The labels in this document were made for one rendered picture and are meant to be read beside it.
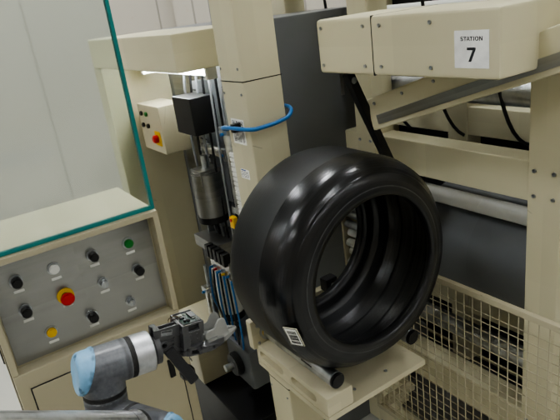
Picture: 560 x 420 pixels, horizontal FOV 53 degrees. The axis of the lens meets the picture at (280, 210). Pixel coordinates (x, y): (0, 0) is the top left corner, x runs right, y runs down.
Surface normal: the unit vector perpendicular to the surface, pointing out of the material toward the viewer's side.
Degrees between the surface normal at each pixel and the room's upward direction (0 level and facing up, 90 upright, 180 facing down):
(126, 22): 90
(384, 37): 90
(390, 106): 90
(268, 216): 48
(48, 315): 90
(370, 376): 0
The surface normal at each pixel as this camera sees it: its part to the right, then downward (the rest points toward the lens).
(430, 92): -0.82, 0.29
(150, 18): -0.16, 0.37
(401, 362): -0.13, -0.93
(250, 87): 0.55, 0.22
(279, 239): -0.59, -0.18
